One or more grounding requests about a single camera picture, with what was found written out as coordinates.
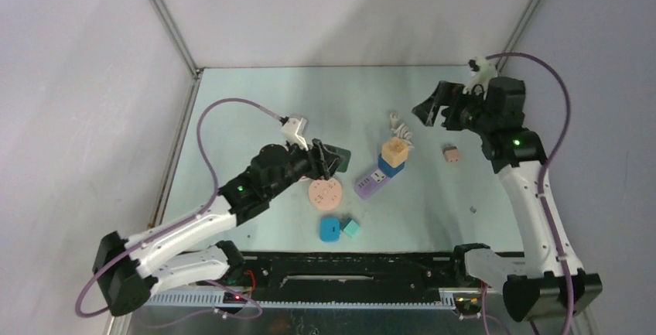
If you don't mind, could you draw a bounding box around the beige cube socket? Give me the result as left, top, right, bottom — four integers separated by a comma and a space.
381, 137, 409, 168

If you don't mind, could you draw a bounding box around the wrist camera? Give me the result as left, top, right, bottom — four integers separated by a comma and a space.
281, 115, 309, 151
463, 57, 498, 96

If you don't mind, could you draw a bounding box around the dark blue cube socket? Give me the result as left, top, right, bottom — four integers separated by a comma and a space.
378, 154, 405, 178

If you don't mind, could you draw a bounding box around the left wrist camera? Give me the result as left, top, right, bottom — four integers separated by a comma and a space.
281, 115, 309, 151

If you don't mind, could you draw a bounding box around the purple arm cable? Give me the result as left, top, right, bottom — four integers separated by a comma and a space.
481, 53, 578, 335
75, 98, 285, 320

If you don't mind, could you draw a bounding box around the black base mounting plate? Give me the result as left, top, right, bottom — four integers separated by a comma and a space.
218, 251, 481, 303

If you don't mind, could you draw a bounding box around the round pink power strip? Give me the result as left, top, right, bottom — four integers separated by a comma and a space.
308, 178, 343, 211

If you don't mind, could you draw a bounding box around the teal small cube adapter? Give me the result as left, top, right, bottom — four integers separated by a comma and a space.
341, 218, 360, 238

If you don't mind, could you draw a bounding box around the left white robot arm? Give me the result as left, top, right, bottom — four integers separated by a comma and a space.
92, 139, 349, 316

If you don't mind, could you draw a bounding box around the light blue flat adapter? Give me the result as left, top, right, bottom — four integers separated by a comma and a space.
319, 217, 341, 243

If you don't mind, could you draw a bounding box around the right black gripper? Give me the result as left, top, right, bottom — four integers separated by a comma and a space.
412, 80, 496, 137

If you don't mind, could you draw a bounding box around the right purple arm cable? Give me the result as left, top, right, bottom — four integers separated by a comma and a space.
481, 53, 578, 335

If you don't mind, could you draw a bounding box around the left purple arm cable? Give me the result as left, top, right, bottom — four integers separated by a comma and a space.
75, 98, 285, 320

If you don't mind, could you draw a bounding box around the white coiled cable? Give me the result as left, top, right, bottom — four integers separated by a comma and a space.
388, 111, 415, 149

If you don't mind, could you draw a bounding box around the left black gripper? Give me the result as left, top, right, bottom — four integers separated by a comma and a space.
265, 135, 345, 200

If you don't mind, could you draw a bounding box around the grey cable duct rail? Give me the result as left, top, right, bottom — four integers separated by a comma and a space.
145, 289, 456, 310

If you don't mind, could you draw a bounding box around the dark green cube socket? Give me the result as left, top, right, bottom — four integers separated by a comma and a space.
327, 145, 352, 173

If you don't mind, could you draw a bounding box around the small pink plug adapter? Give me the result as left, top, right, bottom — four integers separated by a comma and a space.
442, 145, 461, 163

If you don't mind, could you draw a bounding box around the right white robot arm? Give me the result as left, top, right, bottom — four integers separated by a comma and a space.
412, 77, 603, 322

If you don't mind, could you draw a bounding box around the purple power strip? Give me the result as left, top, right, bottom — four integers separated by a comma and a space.
354, 166, 390, 200

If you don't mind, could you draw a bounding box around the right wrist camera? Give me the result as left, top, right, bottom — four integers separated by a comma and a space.
463, 57, 498, 96

